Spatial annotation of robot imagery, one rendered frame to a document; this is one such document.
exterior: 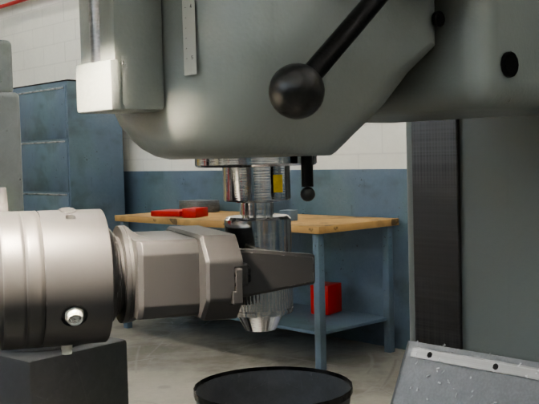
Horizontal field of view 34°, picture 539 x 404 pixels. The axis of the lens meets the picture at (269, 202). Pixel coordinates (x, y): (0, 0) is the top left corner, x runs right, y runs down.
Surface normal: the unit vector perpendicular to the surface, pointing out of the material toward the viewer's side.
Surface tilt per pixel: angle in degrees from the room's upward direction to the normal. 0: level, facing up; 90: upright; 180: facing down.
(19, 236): 49
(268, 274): 90
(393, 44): 108
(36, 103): 90
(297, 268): 90
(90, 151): 90
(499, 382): 64
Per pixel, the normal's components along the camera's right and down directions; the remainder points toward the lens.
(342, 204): -0.73, 0.06
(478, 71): -0.04, 0.05
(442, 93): -0.64, 0.50
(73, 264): 0.33, -0.26
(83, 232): 0.23, -0.70
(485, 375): -0.67, -0.40
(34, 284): 0.34, 0.00
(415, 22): 0.68, 0.02
